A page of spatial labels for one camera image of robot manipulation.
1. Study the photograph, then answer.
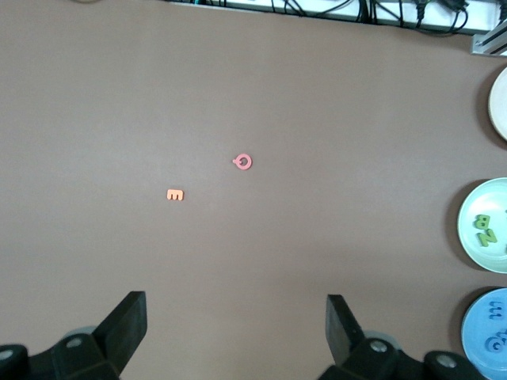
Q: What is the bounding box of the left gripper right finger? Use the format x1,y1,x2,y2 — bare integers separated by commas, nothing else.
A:
316,294,482,380

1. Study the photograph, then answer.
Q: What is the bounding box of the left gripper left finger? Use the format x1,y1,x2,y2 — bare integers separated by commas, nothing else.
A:
0,291,148,380

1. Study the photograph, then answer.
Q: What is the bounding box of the blue letter G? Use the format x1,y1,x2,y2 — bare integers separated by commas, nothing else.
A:
486,334,507,353

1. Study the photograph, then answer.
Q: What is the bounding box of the blue plate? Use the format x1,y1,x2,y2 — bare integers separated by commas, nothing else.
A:
461,287,507,379

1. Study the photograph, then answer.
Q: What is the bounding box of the green plate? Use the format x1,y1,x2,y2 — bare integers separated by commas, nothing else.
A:
458,177,507,274

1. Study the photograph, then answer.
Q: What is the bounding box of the beige plate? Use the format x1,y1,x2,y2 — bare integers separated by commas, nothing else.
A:
487,65,507,142

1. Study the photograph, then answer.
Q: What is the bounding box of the grey metal bracket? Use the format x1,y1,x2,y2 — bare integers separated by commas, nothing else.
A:
470,26,507,57

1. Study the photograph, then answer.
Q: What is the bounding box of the table edge rail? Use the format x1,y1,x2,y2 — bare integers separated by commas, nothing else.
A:
158,0,507,36

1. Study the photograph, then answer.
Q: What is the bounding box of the black cable loop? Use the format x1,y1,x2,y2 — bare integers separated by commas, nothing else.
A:
411,0,471,37

